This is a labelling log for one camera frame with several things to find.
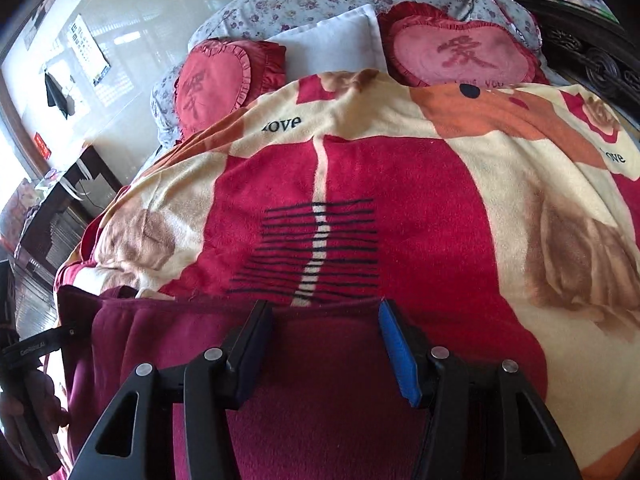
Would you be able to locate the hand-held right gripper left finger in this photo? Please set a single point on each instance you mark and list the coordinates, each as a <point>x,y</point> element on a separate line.
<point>251,355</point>

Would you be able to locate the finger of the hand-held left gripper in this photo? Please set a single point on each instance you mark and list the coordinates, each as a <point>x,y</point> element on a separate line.
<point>35,350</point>

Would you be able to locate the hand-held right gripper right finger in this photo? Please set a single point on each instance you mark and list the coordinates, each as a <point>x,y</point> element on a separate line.
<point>397,355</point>

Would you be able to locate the maroon sweater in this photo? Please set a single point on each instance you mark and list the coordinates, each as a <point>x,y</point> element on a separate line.
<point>325,385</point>

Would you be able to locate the person's left hand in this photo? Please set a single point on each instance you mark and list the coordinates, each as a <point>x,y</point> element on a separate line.
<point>50,400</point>

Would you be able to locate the dark wooden desk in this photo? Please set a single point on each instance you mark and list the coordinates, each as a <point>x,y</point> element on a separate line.
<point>65,220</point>

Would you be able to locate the printed fleece blanket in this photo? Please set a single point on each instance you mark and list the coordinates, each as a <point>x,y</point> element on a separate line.
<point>425,210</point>

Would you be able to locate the small red heart pillow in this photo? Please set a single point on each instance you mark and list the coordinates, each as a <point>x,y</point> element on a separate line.
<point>210,85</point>

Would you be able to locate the large red heart pillow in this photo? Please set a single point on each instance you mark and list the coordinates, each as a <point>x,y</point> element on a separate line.
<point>450,52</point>

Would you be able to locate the white pillow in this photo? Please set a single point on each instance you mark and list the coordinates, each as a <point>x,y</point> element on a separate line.
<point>330,45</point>

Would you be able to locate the floral pillow with red trim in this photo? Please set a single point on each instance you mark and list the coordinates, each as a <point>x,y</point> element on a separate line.
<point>520,20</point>

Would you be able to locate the dark carved wooden headboard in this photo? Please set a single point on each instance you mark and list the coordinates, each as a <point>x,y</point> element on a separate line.
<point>585,50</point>

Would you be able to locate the red wall sign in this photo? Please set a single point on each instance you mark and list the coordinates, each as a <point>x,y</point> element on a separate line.
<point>43,145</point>

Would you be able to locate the dark cloth on wall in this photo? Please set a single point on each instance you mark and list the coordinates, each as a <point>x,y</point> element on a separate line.
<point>56,95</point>

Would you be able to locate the wall calendar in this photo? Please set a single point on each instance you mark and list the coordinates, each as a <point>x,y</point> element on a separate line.
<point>90,50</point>

